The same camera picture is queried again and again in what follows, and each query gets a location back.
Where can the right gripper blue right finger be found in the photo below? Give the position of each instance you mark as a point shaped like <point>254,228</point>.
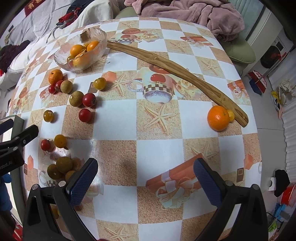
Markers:
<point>210,181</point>

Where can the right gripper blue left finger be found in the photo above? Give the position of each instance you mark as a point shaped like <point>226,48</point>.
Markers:
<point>81,181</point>

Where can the red cherry tomato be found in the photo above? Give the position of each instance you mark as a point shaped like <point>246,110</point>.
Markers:
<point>45,145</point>

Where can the white shallow tray box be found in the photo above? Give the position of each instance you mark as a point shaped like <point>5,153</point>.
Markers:
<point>11,127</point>

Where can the large orange by stick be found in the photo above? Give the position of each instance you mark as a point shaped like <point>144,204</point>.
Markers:
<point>218,118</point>

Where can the red tomato orange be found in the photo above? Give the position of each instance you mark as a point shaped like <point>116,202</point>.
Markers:
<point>52,89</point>
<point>58,86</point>

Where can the longan bowl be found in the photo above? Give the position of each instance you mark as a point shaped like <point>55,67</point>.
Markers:
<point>66,86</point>
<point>75,99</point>

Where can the orange near bowl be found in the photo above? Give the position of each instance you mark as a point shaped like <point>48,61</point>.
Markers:
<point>55,76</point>

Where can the long wooden stick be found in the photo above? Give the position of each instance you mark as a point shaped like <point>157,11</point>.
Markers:
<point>209,90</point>

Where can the glass fruit bowl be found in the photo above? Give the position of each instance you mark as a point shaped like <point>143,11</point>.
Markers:
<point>82,51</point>

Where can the green sofa cushion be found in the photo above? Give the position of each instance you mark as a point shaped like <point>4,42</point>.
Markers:
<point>240,53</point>

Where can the grey white sofa cover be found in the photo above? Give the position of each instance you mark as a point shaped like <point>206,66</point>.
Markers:
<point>40,27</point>

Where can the pink blanket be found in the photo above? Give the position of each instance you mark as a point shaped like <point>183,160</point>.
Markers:
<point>220,17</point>

